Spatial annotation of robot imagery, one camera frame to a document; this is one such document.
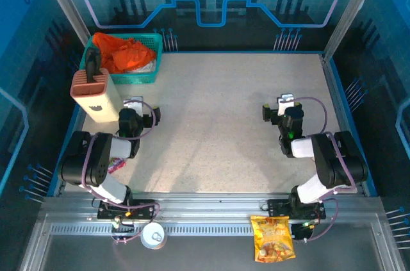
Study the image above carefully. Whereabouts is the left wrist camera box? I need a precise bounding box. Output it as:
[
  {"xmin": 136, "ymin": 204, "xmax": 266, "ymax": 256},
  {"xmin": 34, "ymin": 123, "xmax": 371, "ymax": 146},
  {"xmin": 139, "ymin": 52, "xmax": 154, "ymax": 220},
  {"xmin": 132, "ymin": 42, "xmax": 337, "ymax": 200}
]
[{"xmin": 123, "ymin": 96, "xmax": 144, "ymax": 114}]

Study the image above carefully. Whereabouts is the silver tin can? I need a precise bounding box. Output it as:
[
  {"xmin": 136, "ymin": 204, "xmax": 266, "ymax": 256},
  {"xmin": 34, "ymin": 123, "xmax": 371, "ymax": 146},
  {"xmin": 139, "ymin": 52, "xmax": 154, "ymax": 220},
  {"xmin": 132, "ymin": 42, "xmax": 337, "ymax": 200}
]
[{"xmin": 140, "ymin": 222, "xmax": 167, "ymax": 250}]

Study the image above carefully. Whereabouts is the aluminium frame rail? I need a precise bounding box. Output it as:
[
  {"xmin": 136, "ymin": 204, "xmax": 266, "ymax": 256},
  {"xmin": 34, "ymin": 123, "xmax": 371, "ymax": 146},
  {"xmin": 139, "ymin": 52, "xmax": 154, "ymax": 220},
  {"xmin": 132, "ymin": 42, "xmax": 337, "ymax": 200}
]
[{"xmin": 19, "ymin": 191, "xmax": 406, "ymax": 271}]

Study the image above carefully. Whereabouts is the yellow snack bag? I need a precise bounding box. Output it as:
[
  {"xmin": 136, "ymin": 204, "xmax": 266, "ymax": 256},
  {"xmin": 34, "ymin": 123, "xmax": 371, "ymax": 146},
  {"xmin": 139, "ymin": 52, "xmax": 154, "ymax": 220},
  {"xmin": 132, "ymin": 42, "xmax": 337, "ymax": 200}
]
[{"xmin": 249, "ymin": 215, "xmax": 297, "ymax": 264}]

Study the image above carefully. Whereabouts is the beige knife block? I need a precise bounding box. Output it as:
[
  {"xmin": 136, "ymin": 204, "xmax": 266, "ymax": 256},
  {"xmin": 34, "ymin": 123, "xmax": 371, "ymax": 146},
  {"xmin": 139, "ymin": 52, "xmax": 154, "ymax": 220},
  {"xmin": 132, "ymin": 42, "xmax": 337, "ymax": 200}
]
[{"xmin": 69, "ymin": 67, "xmax": 124, "ymax": 124}]

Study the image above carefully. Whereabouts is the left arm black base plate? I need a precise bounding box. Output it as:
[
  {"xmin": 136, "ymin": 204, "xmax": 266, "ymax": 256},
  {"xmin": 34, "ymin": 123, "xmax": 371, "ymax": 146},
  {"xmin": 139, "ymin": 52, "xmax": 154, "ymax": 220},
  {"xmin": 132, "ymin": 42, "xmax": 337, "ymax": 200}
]
[{"xmin": 97, "ymin": 199, "xmax": 158, "ymax": 220}]

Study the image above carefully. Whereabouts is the aluminium corner post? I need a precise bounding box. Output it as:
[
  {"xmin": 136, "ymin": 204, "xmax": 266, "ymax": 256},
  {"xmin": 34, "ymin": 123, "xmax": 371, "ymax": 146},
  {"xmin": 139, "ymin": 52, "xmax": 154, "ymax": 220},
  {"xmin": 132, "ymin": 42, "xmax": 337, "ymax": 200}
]
[
  {"xmin": 35, "ymin": 0, "xmax": 94, "ymax": 41},
  {"xmin": 322, "ymin": 0, "xmax": 387, "ymax": 60}
]

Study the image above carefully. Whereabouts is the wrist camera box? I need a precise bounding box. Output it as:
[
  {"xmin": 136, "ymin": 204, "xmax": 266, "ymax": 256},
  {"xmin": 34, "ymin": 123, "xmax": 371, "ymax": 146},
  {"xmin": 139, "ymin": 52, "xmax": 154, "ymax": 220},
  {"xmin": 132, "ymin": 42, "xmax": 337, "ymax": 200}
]
[
  {"xmin": 277, "ymin": 93, "xmax": 295, "ymax": 115},
  {"xmin": 123, "ymin": 96, "xmax": 144, "ymax": 114}
]

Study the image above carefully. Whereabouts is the purple candy bag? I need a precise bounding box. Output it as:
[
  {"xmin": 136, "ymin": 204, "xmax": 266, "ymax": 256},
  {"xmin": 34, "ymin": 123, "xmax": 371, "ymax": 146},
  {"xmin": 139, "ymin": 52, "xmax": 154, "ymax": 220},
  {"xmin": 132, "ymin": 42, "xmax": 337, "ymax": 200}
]
[{"xmin": 108, "ymin": 156, "xmax": 127, "ymax": 174}]

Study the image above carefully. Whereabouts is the teal plastic basket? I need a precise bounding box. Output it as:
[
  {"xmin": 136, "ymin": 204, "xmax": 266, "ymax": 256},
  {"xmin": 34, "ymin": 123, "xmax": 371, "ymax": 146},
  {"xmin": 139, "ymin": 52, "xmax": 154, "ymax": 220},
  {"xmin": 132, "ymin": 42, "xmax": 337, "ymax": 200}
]
[{"xmin": 79, "ymin": 33, "xmax": 163, "ymax": 85}]

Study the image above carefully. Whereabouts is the black controller board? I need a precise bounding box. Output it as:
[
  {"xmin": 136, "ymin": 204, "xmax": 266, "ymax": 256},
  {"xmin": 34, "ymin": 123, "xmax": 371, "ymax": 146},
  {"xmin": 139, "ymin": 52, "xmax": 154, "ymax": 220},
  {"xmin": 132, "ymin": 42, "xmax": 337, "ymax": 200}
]
[{"xmin": 290, "ymin": 221, "xmax": 314, "ymax": 242}]

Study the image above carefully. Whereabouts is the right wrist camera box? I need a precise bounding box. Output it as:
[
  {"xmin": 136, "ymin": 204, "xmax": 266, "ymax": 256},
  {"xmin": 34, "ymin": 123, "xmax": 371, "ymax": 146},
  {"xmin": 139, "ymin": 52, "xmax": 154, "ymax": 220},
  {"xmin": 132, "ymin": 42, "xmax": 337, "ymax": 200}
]
[{"xmin": 277, "ymin": 93, "xmax": 295, "ymax": 115}]

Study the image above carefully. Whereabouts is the black knife handle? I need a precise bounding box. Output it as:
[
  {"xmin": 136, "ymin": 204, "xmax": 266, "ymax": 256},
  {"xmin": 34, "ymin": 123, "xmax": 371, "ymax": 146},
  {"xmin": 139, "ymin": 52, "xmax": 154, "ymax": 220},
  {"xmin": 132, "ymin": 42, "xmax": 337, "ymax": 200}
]
[{"xmin": 84, "ymin": 47, "xmax": 103, "ymax": 83}]

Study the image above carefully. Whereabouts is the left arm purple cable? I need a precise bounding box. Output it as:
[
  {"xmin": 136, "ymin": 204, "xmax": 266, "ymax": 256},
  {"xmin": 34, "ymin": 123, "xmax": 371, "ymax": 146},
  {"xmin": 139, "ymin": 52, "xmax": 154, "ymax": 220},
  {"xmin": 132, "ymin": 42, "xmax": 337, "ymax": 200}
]
[{"xmin": 79, "ymin": 99, "xmax": 161, "ymax": 246}]

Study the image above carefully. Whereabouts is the white t-shirt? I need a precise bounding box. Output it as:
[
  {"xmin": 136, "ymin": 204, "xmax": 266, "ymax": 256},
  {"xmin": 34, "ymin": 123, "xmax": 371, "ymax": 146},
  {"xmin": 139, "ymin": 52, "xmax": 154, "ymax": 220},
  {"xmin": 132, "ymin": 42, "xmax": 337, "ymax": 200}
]
[{"xmin": 123, "ymin": 58, "xmax": 160, "ymax": 75}]

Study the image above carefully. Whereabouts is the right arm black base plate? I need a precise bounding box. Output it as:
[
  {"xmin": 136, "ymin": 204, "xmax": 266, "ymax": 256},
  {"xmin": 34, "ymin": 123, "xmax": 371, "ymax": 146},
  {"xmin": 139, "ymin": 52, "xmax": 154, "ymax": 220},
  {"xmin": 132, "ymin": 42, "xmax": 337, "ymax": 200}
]
[{"xmin": 266, "ymin": 199, "xmax": 327, "ymax": 220}]

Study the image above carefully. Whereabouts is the orange t-shirt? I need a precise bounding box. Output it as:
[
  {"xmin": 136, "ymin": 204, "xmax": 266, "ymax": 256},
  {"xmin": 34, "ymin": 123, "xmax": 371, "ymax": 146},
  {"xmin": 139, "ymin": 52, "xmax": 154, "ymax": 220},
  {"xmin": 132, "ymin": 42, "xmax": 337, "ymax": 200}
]
[{"xmin": 92, "ymin": 32, "xmax": 158, "ymax": 75}]

